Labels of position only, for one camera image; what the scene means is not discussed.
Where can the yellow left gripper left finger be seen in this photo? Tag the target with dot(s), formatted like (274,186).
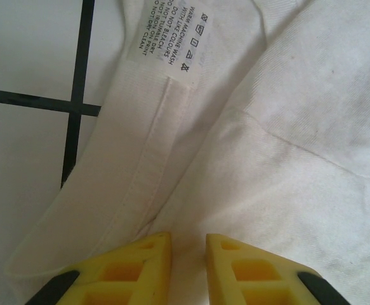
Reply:
(118,279)

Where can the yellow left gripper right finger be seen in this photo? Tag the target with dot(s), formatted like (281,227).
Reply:
(251,279)

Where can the white t-shirt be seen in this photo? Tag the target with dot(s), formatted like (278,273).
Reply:
(299,127)

